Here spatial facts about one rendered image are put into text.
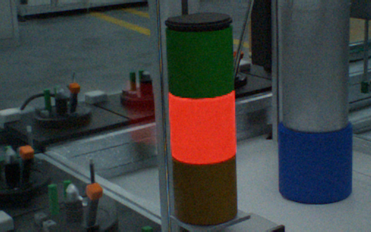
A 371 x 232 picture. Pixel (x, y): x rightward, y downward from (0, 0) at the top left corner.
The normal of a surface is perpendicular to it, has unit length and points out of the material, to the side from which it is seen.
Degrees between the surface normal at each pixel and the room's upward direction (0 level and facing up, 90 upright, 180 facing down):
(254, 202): 0
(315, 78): 90
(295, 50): 90
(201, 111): 90
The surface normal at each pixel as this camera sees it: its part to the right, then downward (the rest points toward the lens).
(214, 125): 0.32, 0.25
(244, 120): 0.58, 0.21
